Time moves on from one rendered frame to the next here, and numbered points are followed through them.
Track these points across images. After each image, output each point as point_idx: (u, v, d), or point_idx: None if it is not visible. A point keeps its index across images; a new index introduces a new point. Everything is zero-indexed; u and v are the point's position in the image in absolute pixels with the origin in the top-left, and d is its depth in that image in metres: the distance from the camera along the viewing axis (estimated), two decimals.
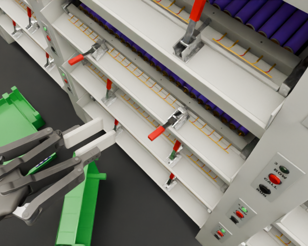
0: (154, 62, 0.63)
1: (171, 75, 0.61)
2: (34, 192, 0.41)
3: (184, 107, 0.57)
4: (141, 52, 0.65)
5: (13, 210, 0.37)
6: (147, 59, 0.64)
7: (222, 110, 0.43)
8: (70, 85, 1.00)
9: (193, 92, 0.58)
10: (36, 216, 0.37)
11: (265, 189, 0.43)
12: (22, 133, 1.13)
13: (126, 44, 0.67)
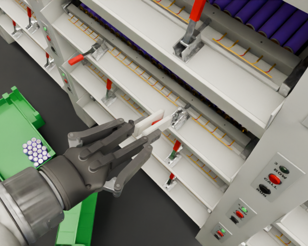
0: (155, 60, 0.63)
1: (173, 73, 0.61)
2: (112, 169, 0.45)
3: (187, 104, 0.57)
4: (142, 51, 0.65)
5: (103, 184, 0.41)
6: (149, 57, 0.64)
7: (222, 110, 0.43)
8: (70, 85, 1.00)
9: (195, 90, 0.58)
10: (122, 188, 0.42)
11: (265, 189, 0.43)
12: (22, 133, 1.13)
13: (127, 43, 0.67)
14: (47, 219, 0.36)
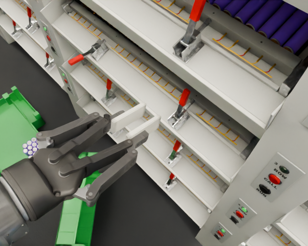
0: None
1: None
2: (88, 174, 0.40)
3: (191, 100, 0.57)
4: None
5: (76, 191, 0.36)
6: None
7: (222, 110, 0.43)
8: (70, 85, 1.00)
9: None
10: (97, 197, 0.37)
11: (265, 189, 0.43)
12: (22, 133, 1.13)
13: (131, 40, 0.67)
14: (5, 233, 0.31)
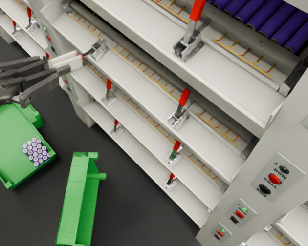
0: None
1: None
2: (24, 91, 0.58)
3: (191, 100, 0.57)
4: None
5: (11, 97, 0.54)
6: None
7: (222, 110, 0.43)
8: (70, 85, 1.00)
9: None
10: (28, 101, 0.55)
11: (265, 189, 0.43)
12: (22, 133, 1.13)
13: (131, 40, 0.67)
14: None
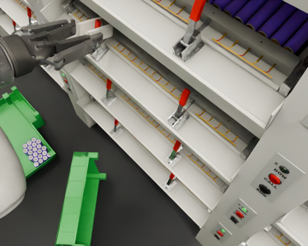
0: None
1: None
2: None
3: (191, 100, 0.57)
4: None
5: (46, 57, 0.53)
6: None
7: (222, 110, 0.43)
8: (70, 85, 1.00)
9: None
10: (61, 64, 0.54)
11: (265, 189, 0.43)
12: (22, 133, 1.13)
13: None
14: None
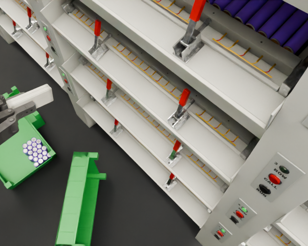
0: None
1: None
2: None
3: (191, 100, 0.57)
4: None
5: None
6: None
7: (222, 110, 0.43)
8: (70, 85, 1.00)
9: None
10: None
11: (265, 189, 0.43)
12: (22, 133, 1.13)
13: None
14: None
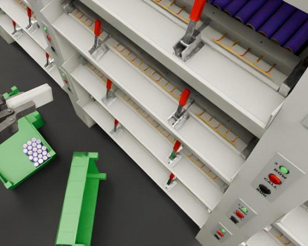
0: None
1: None
2: None
3: (191, 100, 0.57)
4: None
5: None
6: None
7: (222, 110, 0.43)
8: (70, 85, 1.00)
9: None
10: None
11: (265, 189, 0.43)
12: (22, 133, 1.13)
13: None
14: None
